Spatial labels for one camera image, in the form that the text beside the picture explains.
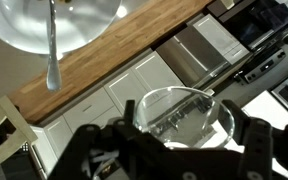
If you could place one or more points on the metal spoon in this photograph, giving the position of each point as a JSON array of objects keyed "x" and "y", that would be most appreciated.
[{"x": 53, "y": 79}]

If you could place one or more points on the clear drinking glass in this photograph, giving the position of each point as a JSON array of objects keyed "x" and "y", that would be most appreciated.
[{"x": 181, "y": 117}]

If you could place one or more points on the white cereal bowl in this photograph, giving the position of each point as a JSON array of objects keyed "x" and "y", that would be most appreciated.
[{"x": 23, "y": 23}]

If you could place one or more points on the stainless dishwasher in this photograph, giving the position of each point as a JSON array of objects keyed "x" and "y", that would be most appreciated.
[{"x": 192, "y": 58}]

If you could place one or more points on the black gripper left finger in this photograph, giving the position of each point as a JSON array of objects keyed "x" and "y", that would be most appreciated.
[{"x": 91, "y": 145}]

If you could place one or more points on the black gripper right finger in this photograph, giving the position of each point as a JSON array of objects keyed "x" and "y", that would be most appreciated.
[{"x": 256, "y": 136}]

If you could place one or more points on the beige wooden chair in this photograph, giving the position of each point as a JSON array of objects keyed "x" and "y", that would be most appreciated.
[{"x": 14, "y": 130}]

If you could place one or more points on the black kitchen stove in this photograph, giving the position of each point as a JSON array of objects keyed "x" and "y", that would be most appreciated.
[{"x": 257, "y": 24}]

